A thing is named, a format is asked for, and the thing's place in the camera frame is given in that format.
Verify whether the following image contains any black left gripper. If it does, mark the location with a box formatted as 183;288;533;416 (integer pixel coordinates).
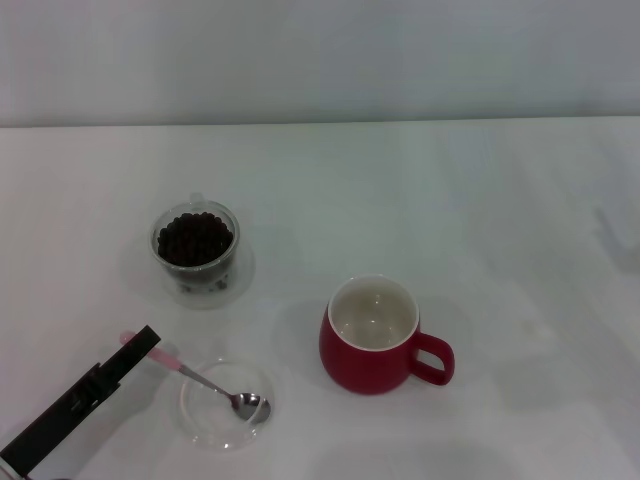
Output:
0;324;162;475

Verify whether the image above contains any pink-handled metal spoon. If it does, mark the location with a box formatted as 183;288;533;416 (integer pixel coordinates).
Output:
118;329;272;425

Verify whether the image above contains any red mug white inside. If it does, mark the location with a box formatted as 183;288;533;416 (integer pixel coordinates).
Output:
318;273;456;396

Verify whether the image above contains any double-walled glass cup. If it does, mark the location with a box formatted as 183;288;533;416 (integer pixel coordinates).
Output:
147;191;256;311

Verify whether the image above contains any coffee bean pile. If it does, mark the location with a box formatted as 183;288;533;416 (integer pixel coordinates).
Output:
156;211;235;268

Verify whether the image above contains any clear glass saucer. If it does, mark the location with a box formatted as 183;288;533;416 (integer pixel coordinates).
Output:
179;355;277;451

